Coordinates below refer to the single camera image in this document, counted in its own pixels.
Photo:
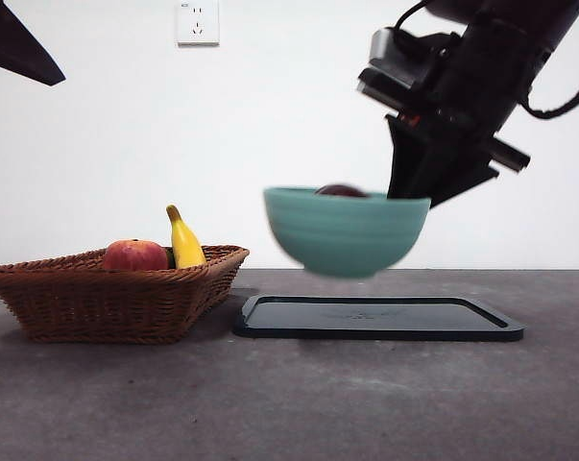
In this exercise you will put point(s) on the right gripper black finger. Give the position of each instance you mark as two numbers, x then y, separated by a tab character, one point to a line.
404	168
452	177

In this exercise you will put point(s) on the right gripper's grey camera box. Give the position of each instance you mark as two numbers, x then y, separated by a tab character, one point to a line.
394	53

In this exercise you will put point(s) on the dark green rectangular tray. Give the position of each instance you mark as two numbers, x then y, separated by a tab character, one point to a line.
380	319

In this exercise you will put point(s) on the dark red plum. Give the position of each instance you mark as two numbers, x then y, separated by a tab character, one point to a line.
341	191

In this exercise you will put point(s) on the yellow banana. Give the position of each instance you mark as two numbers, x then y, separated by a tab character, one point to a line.
185	245

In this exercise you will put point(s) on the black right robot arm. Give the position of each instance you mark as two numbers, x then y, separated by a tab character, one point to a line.
500	57

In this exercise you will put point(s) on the white wall socket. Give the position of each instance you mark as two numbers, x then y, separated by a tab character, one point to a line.
198	24

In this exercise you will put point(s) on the dark green fruit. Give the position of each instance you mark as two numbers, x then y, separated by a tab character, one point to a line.
170	261

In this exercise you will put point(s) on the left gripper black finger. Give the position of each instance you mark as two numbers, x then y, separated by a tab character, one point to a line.
10	43

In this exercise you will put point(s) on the teal ceramic bowl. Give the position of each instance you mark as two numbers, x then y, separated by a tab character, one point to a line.
346	235

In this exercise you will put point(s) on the brown wicker basket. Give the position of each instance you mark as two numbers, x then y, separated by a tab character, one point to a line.
102	307

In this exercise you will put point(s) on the red orange peach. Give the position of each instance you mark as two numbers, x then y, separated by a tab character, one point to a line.
135	257

